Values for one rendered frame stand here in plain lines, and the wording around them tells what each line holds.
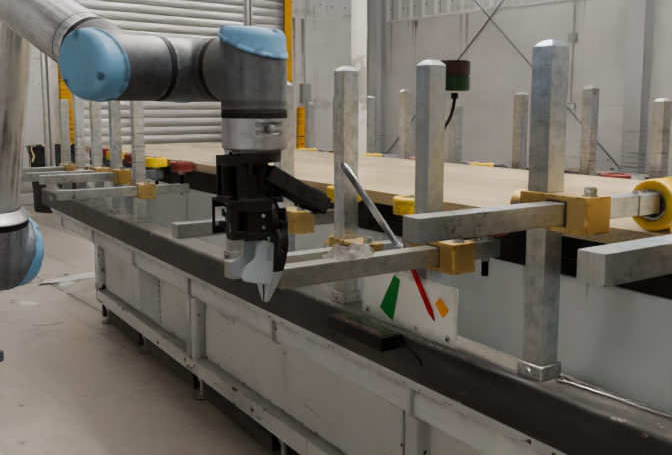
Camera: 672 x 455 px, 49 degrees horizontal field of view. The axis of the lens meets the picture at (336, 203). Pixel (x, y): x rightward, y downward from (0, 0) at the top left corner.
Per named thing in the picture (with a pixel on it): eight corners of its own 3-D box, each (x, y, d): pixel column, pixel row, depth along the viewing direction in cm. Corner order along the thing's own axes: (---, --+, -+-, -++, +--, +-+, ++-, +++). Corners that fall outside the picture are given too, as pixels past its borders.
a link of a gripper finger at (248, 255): (226, 301, 105) (224, 237, 103) (263, 295, 108) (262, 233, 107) (235, 306, 102) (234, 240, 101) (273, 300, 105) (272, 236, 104)
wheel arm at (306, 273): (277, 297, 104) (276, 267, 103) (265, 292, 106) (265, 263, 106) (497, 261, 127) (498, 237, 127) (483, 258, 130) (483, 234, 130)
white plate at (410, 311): (454, 350, 118) (455, 289, 117) (360, 313, 140) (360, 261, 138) (457, 349, 118) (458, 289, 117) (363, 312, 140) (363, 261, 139)
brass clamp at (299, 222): (292, 235, 159) (292, 212, 158) (263, 227, 170) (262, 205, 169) (316, 232, 162) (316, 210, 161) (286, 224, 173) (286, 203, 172)
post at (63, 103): (65, 206, 333) (60, 99, 327) (63, 205, 336) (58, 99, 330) (73, 205, 335) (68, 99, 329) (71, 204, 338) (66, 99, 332)
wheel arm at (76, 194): (59, 203, 231) (58, 190, 230) (56, 202, 234) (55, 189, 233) (189, 194, 255) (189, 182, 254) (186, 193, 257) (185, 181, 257)
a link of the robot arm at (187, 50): (130, 36, 105) (188, 30, 97) (193, 42, 114) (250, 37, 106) (133, 103, 106) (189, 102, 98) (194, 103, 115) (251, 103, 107)
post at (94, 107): (96, 214, 291) (91, 91, 285) (93, 213, 294) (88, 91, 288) (105, 213, 293) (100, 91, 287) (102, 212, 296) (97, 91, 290)
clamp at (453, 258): (452, 276, 117) (453, 244, 117) (400, 261, 129) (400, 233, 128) (478, 271, 121) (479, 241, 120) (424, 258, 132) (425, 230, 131)
